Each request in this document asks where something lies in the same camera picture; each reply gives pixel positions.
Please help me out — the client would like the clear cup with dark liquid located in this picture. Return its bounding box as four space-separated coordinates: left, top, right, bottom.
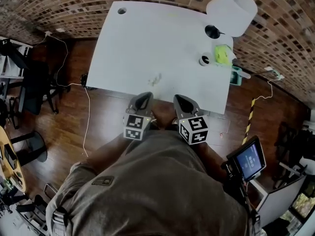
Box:
198 54 211 67

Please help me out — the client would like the white floor cable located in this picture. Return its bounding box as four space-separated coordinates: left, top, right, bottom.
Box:
252 80 274 101
82 86 91 158
31 32 83 88

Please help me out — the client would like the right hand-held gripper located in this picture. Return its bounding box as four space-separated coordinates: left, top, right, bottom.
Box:
173 94 209 146

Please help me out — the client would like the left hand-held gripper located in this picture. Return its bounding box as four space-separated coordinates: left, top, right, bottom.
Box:
123 91 155 141

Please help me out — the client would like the white shade table lamp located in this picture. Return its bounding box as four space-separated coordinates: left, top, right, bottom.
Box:
204 0 258 39

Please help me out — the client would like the person's right forearm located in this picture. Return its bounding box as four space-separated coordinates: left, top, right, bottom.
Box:
195 141 228 174

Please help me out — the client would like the small black monitor screen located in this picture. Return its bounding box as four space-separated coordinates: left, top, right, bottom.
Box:
220 135 267 181

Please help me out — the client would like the person's left forearm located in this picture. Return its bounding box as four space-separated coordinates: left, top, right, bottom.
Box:
85 131 135 164

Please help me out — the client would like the white wall socket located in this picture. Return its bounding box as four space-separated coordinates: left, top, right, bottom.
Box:
264 66 284 81

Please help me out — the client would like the green plastic bin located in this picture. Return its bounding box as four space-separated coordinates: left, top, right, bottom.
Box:
230 66 243 86

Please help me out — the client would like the white partition desk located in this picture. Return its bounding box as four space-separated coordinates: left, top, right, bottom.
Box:
255 175 307 228

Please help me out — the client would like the grey harness strap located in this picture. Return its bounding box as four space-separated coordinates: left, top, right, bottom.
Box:
50 206 71 236

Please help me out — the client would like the black round pedestal base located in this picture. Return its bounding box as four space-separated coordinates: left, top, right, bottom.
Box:
11 131 48 167

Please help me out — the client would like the yellow round table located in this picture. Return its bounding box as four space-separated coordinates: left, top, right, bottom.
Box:
0 126 27 194

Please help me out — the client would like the person's shirt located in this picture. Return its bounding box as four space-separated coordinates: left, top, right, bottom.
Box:
45 129 250 236

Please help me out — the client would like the black office chair with headrest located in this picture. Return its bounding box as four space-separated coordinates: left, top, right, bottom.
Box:
19 60 72 115

